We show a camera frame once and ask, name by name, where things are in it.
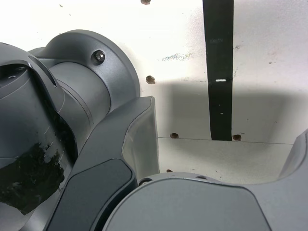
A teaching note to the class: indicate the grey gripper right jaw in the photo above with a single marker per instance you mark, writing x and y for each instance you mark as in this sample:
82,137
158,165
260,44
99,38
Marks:
192,207

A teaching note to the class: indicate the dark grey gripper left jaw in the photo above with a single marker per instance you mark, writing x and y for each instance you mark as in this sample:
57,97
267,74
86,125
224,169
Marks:
103,149

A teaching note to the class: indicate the black tape strip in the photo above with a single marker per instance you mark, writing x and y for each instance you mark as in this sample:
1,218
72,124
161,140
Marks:
219,60

